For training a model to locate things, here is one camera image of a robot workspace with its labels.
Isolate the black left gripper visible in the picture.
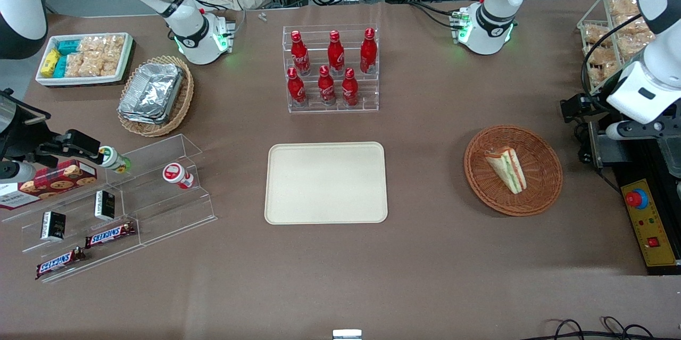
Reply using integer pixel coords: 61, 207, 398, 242
560, 76, 621, 123

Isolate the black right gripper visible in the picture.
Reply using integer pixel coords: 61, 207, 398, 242
0, 90, 103, 166

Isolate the brown round wicker basket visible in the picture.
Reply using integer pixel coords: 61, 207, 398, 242
463, 125, 564, 218

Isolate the triangular wrapped sandwich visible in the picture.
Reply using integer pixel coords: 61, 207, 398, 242
484, 147, 528, 195

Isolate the light oval wicker basket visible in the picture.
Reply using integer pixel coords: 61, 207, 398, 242
117, 55, 195, 138

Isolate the cream plastic tray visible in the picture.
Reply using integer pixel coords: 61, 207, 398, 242
264, 141, 389, 225

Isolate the red tartan cookie box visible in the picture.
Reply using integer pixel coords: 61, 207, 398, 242
0, 160, 98, 211

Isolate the green sunflower cup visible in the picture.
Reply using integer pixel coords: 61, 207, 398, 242
98, 145, 131, 175

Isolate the clear fried snack bag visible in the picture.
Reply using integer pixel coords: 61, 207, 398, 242
584, 24, 613, 46
587, 46, 620, 85
608, 0, 641, 17
616, 16, 655, 60

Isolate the grey metal plate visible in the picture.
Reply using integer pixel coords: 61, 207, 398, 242
577, 121, 640, 169

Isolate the black chocolate box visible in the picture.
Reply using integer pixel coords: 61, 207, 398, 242
94, 190, 117, 222
40, 211, 67, 242

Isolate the white rectangular snack bin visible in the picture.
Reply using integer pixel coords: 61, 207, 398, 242
35, 32, 134, 87

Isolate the clear rice cracker bag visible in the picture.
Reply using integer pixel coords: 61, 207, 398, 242
103, 35, 127, 59
65, 52, 87, 78
85, 53, 121, 77
79, 36, 106, 55

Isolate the yellow snack packet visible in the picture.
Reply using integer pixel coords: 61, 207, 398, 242
41, 48, 61, 78

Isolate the Snickers bar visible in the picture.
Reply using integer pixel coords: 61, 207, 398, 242
35, 247, 86, 281
85, 221, 137, 250

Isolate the red lidded cup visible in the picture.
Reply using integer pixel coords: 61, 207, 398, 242
162, 162, 195, 190

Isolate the clear acrylic step shelf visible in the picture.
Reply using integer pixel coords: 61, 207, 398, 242
0, 134, 218, 284

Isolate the yellow emergency stop box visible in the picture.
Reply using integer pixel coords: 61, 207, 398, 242
621, 178, 680, 268

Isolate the clear acrylic bottle rack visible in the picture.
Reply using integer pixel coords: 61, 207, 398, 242
281, 24, 380, 114

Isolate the red cola bottle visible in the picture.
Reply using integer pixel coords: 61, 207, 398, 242
327, 30, 345, 76
341, 68, 360, 108
318, 65, 337, 107
360, 27, 378, 75
287, 67, 308, 107
290, 30, 311, 76

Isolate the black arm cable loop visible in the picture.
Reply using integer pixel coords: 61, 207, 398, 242
582, 36, 647, 97

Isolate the white wire basket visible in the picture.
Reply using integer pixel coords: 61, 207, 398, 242
577, 0, 656, 93

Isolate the black arm base cable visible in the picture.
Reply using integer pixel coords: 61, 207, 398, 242
409, 1, 464, 30

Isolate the black floor cable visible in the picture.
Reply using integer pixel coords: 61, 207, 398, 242
534, 317, 681, 340

